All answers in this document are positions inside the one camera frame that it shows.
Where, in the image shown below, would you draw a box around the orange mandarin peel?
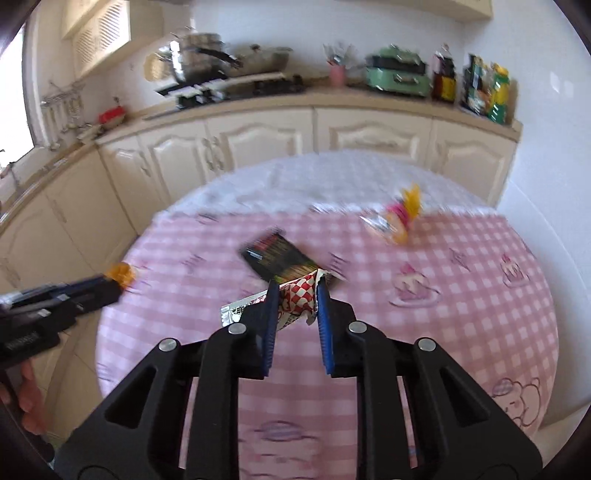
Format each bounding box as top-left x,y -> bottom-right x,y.
105,262 -> 135,290

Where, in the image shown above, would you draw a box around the black snack packet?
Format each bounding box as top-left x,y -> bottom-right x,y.
238,229 -> 346,284

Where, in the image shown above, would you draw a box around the red white checked wrapper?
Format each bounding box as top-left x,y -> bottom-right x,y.
221,269 -> 338,330

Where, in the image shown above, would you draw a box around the yellow pink snack bag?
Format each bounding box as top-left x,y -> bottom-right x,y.
361,184 -> 422,245

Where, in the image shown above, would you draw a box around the kitchen window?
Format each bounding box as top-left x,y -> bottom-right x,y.
0,27 -> 34,168

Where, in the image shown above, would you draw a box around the person's left hand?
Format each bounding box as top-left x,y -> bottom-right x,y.
17,360 -> 47,435

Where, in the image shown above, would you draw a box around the cream lower cabinets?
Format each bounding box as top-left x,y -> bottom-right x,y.
1,103 -> 523,291

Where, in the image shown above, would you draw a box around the cream cabinets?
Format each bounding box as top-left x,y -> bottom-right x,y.
62,0 -> 164,80
1,103 -> 523,291

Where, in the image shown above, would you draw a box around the red bowl lid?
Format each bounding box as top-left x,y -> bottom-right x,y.
98,106 -> 126,125

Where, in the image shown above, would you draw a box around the hanging utensil rack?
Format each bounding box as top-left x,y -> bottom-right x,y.
39,80 -> 88,152

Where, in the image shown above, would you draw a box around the pink checked tablecloth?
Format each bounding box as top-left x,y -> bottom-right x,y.
96,151 -> 559,479

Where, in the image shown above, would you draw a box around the black gas stove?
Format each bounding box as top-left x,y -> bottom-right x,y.
157,72 -> 305,111

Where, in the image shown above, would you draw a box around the stainless steel steamer pot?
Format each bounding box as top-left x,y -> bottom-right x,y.
156,31 -> 242,84

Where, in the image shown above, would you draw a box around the cream upper cabinets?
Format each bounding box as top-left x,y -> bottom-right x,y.
62,0 -> 164,80

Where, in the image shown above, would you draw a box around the steel wok with lid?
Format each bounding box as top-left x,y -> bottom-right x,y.
224,44 -> 293,78

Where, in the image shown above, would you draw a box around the pink utensil cup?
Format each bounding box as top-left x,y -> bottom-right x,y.
322,42 -> 356,88

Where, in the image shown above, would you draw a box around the dark glass sauce bottle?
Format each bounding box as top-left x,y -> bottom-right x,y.
462,54 -> 488,116

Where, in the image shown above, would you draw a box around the dark soy sauce bottle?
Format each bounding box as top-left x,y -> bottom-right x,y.
431,44 -> 457,104

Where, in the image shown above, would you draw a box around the green electric grill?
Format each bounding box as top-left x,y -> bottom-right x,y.
366,45 -> 431,98

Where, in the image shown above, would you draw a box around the green yellow bottle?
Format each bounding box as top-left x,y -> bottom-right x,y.
488,64 -> 510,125

